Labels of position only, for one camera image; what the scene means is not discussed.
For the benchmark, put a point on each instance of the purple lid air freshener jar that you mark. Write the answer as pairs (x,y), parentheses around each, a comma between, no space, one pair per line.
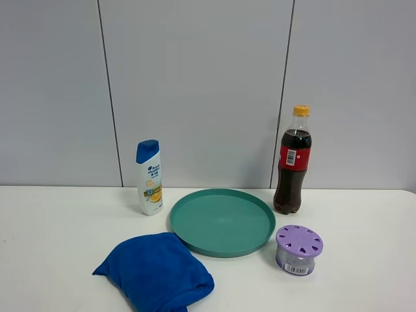
(297,248)

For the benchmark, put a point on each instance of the white blue shampoo bottle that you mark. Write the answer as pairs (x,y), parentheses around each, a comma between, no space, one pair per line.
(149,178)

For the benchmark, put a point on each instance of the teal round plastic plate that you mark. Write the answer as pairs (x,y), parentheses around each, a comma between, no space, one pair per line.
(222,223)

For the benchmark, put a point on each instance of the cola bottle with yellow cap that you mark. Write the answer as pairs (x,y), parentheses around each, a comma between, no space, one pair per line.
(293,162)

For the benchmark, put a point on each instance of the blue folded towel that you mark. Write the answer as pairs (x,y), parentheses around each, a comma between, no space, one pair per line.
(157,273)

